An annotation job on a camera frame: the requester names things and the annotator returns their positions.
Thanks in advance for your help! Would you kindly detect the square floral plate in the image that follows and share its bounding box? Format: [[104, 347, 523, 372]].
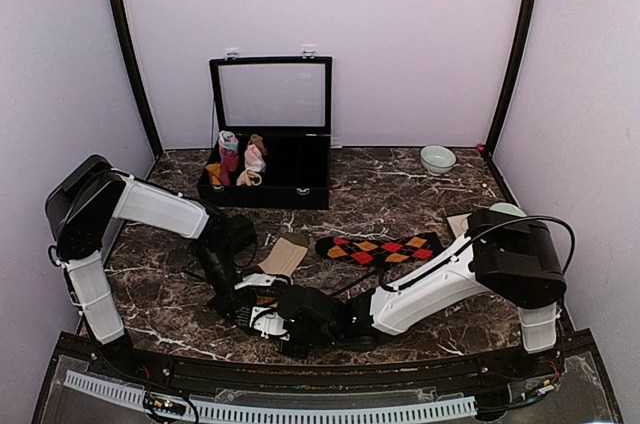
[[446, 213, 470, 238]]

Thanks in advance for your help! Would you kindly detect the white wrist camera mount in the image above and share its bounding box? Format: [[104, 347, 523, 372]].
[[234, 273, 276, 291], [249, 306, 290, 341]]

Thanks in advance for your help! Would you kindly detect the black right frame post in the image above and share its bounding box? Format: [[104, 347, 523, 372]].
[[484, 0, 535, 160]]

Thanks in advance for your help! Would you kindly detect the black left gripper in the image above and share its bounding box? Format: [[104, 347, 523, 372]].
[[192, 243, 249, 334]]

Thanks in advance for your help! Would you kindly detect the small circuit board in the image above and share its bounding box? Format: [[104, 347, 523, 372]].
[[142, 393, 187, 419], [522, 379, 559, 400]]

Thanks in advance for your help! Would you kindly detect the small circuit board right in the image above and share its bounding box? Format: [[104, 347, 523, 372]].
[[522, 379, 559, 400]]

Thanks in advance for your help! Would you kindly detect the white slotted cable duct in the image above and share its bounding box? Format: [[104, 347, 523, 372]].
[[62, 370, 477, 424]]

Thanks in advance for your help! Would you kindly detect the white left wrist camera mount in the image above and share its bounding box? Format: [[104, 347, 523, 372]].
[[234, 273, 276, 291]]

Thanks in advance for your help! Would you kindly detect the beige rolled sock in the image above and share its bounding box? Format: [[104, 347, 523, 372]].
[[236, 169, 263, 187]]

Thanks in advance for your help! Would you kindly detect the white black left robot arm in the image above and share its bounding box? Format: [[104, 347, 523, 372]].
[[45, 155, 256, 380]]

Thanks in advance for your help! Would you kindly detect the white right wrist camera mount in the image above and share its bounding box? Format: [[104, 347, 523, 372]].
[[249, 306, 290, 341]]

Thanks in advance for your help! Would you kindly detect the black box with glass lid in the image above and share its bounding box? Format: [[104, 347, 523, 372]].
[[197, 56, 333, 210]]

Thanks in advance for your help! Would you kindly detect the multicolour rolled sock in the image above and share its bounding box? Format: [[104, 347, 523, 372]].
[[218, 130, 239, 153]]

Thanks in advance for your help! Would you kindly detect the orange rolled sock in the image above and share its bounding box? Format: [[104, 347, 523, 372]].
[[205, 163, 223, 187]]

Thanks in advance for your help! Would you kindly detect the pale green bowl on plate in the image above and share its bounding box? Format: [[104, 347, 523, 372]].
[[490, 202, 527, 218]]

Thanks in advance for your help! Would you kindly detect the small circuit board left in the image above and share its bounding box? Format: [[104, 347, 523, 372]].
[[142, 393, 187, 419]]

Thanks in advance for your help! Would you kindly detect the black frame post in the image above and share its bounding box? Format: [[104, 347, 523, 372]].
[[109, 0, 164, 158], [484, 0, 535, 160]]

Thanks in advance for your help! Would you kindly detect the brown rolled sock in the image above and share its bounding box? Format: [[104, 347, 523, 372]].
[[249, 134, 268, 156]]

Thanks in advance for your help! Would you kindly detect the black argyle orange red sock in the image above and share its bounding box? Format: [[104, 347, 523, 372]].
[[315, 232, 444, 269]]

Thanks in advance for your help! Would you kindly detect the pale green bowl at back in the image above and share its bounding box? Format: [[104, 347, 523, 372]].
[[420, 145, 457, 176]]

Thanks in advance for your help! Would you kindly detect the black left frame post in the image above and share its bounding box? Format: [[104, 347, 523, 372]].
[[109, 0, 164, 158]]

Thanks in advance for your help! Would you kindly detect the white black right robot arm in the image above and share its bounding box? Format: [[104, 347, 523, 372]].
[[277, 209, 572, 378]]

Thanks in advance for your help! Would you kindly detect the pink white rolled sock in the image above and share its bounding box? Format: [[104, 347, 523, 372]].
[[244, 144, 266, 173]]

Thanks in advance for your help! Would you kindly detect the striped beige maroon sock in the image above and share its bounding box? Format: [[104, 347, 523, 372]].
[[242, 233, 309, 306]]

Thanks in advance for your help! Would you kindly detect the magenta rolled sock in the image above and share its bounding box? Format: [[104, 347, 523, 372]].
[[220, 148, 239, 186]]

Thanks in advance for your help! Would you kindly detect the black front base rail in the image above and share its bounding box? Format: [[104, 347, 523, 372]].
[[51, 328, 563, 393]]

